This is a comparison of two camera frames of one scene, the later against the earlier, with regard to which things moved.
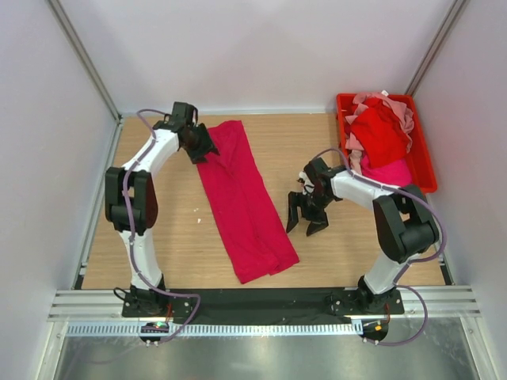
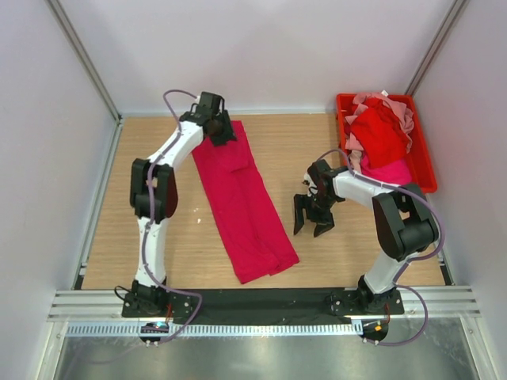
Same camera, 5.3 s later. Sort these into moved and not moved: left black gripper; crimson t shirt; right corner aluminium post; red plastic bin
Moved: left black gripper
Not moved: crimson t shirt; red plastic bin; right corner aluminium post
